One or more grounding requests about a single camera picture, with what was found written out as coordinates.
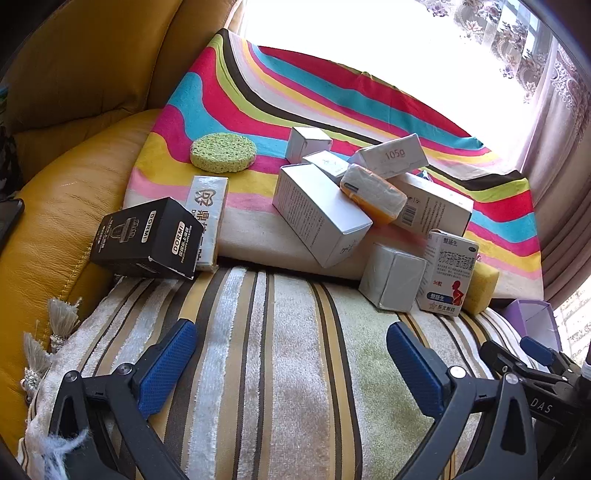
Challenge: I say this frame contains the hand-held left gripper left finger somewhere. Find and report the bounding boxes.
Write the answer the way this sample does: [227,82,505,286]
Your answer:
[48,318,199,480]

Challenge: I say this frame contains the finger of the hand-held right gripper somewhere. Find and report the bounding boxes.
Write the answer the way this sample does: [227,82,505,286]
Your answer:
[519,336,583,376]
[479,340,548,386]

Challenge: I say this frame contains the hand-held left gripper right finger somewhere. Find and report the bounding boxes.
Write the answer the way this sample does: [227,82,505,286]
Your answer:
[387,322,539,480]

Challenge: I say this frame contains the purple cardboard box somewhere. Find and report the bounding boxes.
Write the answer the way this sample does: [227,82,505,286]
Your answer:
[501,299,561,352]

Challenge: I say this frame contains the yellow sponge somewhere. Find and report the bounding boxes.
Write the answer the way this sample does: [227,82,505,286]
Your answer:
[462,263,500,316]

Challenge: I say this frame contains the white cube box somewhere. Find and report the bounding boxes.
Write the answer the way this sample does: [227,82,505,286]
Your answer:
[359,242,428,312]

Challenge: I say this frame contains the white box with red figure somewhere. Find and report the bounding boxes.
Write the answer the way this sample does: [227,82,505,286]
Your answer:
[416,229,479,317]

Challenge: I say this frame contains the black box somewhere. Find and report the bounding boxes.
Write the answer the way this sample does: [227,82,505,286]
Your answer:
[90,198,203,280]

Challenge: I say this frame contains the long white logo box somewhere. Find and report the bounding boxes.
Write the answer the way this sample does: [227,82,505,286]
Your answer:
[185,175,230,272]

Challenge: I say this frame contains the long white medicine box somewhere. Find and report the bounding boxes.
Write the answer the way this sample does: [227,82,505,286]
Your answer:
[388,173,474,241]

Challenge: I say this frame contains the orange soap bar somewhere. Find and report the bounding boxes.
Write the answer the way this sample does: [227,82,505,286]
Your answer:
[340,164,408,226]

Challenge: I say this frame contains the large white box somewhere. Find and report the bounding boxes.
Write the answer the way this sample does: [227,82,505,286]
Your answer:
[272,163,373,268]

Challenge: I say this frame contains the white box with pink print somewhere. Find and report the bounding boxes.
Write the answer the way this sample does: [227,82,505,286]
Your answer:
[347,133,430,178]

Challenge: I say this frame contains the green round sponge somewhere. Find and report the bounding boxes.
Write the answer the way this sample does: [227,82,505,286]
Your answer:
[190,135,257,175]

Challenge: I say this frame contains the small white box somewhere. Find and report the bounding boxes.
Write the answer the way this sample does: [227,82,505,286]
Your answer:
[285,126,333,165]
[302,150,352,183]

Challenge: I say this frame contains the grey tassels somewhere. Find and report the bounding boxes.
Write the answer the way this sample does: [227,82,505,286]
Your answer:
[21,298,85,384]

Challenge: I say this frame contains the striped velvet cushion cover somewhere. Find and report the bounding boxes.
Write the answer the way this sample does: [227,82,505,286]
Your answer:
[23,263,559,480]

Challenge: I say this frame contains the pink curtain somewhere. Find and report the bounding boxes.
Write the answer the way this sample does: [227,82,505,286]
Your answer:
[512,46,591,305]

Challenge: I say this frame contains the black phone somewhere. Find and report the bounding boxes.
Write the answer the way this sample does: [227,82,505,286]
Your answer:
[0,198,25,252]

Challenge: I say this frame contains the yellow leather sofa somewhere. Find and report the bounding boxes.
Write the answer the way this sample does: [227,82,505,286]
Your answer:
[0,0,245,457]

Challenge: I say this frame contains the colourful striped cloth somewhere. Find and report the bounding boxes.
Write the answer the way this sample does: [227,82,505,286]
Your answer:
[122,28,543,296]

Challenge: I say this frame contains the lace curtain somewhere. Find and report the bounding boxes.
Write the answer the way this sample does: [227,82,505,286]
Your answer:
[455,0,575,104]

